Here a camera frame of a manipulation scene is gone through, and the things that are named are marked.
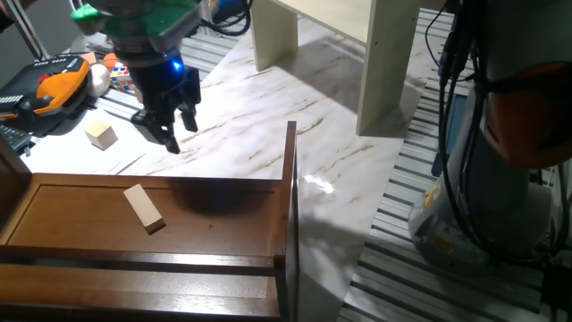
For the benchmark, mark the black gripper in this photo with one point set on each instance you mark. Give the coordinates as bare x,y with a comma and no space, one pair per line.
156,87

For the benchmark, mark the long tan wooden block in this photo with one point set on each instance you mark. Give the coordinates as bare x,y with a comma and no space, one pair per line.
143,208

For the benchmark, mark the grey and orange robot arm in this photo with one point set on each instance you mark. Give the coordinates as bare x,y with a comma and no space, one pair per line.
491,201

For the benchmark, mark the white egg shaped object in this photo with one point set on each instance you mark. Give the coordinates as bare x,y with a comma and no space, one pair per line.
99,80

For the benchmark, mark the brown wooden shelf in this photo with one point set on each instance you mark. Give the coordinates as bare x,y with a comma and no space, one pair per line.
134,286

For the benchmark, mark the cream wooden shelf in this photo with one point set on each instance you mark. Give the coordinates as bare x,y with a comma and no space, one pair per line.
384,67

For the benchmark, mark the colourful puzzle cube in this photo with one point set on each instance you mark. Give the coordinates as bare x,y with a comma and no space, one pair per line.
121,77

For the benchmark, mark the white marble pattern board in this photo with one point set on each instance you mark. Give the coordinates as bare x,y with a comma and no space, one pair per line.
250,116

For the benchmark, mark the tan wooden cube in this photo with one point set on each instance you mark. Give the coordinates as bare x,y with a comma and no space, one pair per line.
102,135

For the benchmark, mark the orange ball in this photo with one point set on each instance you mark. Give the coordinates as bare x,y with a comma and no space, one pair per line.
110,61

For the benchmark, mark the small tan block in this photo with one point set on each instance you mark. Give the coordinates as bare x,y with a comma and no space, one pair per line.
88,58

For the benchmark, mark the blue cloth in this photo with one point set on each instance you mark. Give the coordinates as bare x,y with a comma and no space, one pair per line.
230,9

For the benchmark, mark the orange and grey teach pendant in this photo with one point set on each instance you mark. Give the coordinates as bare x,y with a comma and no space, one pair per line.
58,85

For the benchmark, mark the white paper sheet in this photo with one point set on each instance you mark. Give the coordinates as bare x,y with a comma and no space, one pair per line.
58,156

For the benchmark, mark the aluminium frame profile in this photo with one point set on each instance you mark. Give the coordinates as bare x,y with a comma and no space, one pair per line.
27,29

